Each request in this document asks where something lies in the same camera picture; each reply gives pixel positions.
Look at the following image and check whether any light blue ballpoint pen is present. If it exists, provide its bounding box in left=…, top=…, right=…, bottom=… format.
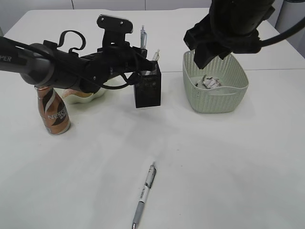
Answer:
left=140, top=25, right=147, bottom=49

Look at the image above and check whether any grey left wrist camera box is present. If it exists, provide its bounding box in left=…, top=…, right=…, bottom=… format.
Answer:
left=96, top=14, right=133, bottom=47

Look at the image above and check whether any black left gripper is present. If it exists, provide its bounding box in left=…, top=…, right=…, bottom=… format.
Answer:
left=78, top=46, right=155, bottom=93

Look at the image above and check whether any pale green wavy glass bowl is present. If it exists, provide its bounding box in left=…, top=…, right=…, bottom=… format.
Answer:
left=55, top=88, right=108, bottom=104

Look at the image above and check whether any brown Nescafe coffee bottle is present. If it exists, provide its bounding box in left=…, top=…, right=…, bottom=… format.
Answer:
left=35, top=86, right=71, bottom=135

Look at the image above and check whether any pale green woven plastic basket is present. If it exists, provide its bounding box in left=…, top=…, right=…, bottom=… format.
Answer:
left=183, top=51, right=249, bottom=114

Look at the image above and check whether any grey patterned ballpoint pen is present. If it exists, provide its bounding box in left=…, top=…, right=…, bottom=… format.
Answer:
left=132, top=162, right=157, bottom=229

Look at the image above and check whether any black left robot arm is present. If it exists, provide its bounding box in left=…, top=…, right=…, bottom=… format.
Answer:
left=0, top=37, right=155, bottom=93

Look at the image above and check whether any paper with brown strip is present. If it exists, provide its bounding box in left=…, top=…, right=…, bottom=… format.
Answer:
left=202, top=75, right=222, bottom=89

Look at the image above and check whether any golden bread loaf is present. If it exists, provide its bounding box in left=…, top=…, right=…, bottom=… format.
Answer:
left=62, top=89, right=93, bottom=98

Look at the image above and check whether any black mesh pen holder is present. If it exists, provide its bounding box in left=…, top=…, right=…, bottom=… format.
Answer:
left=133, top=61, right=162, bottom=108

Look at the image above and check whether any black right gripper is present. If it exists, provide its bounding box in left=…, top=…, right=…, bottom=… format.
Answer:
left=183, top=0, right=275, bottom=69

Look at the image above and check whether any cream white ballpoint pen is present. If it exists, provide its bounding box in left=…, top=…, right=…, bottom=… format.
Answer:
left=152, top=49, right=160, bottom=61

